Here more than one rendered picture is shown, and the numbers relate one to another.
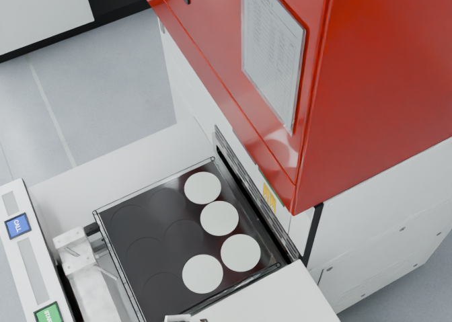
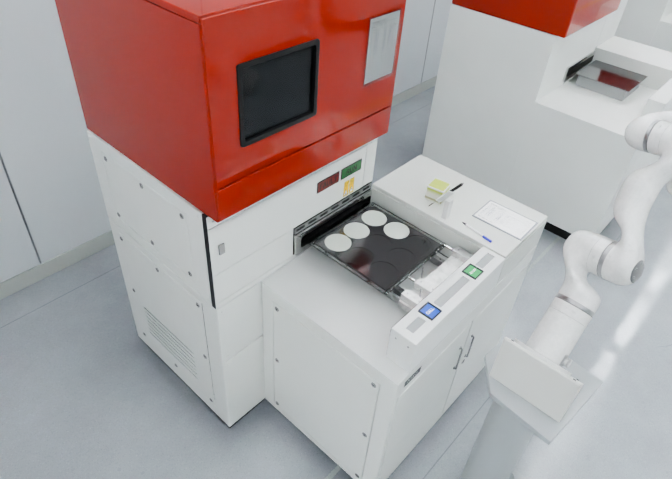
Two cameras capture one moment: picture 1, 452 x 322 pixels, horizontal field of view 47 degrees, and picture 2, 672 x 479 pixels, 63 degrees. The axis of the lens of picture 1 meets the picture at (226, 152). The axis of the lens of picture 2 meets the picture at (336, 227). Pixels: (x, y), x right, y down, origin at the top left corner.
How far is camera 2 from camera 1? 202 cm
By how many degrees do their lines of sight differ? 70
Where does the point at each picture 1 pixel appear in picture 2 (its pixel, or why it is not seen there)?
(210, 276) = (396, 226)
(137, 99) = not seen: outside the picture
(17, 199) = (410, 321)
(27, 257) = (446, 298)
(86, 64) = not seen: outside the picture
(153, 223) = (377, 259)
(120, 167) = (329, 312)
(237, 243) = (369, 220)
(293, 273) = (382, 184)
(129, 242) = (397, 267)
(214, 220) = (359, 231)
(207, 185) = (335, 240)
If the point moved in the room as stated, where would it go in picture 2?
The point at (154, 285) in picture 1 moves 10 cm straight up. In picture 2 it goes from (416, 248) to (420, 228)
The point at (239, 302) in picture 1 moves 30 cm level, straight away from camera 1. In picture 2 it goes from (410, 199) to (340, 212)
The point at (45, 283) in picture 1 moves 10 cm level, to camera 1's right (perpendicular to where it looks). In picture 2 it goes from (455, 281) to (440, 262)
